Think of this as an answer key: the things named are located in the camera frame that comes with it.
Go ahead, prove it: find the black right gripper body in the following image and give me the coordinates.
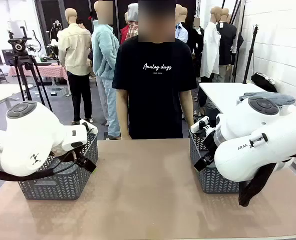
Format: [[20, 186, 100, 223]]
[[202, 132, 216, 163]]

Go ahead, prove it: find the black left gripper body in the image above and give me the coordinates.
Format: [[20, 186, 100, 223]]
[[71, 149, 83, 163]]

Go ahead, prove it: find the person's left forearm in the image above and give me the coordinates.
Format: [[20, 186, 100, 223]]
[[183, 109, 195, 129]]

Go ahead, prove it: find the person's right forearm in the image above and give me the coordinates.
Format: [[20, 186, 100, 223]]
[[117, 111, 131, 136]]

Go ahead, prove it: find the grey plastic basket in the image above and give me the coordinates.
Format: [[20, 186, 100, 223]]
[[189, 128, 241, 195], [17, 132, 99, 201]]

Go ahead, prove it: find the person in black t-shirt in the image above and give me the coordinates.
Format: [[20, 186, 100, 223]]
[[112, 0, 198, 140]]

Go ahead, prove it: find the black bag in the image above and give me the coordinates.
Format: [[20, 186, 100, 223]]
[[250, 72, 278, 93]]

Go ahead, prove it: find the table with pink checked cloth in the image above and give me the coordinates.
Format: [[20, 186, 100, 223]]
[[9, 62, 68, 81]]

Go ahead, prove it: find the grey folded clothing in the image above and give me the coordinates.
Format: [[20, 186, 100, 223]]
[[239, 91, 296, 107]]

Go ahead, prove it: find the mannequin in white coat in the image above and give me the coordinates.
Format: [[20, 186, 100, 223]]
[[200, 6, 222, 82]]

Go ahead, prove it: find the black light stand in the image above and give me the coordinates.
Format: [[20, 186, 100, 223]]
[[242, 24, 260, 85]]

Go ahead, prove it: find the mannequin in cream shirt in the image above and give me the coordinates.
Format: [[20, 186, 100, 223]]
[[57, 7, 93, 125]]

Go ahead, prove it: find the mannequin in black shirt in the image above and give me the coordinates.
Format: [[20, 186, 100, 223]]
[[216, 7, 244, 83]]

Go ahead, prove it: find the mannequin in light blue fleece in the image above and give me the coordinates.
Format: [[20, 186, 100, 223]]
[[91, 0, 121, 140]]

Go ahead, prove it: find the mannequin in pale blue shirt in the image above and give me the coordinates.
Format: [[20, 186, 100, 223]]
[[175, 3, 189, 44]]

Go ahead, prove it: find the mannequin with plaid scarf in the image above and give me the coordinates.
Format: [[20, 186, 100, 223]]
[[120, 2, 140, 45]]

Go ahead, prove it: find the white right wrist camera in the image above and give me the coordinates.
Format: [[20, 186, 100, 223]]
[[189, 116, 215, 141]]

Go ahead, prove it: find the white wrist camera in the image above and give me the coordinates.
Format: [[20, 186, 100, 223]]
[[189, 116, 215, 141], [79, 119, 98, 135]]

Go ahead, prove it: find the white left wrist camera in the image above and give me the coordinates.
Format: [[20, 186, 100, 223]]
[[79, 119, 98, 135]]

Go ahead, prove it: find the black right arm cable sleeve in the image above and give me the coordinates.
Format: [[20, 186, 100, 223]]
[[238, 152, 296, 208]]

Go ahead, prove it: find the black camera tripod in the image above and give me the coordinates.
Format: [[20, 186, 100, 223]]
[[7, 26, 53, 113]]

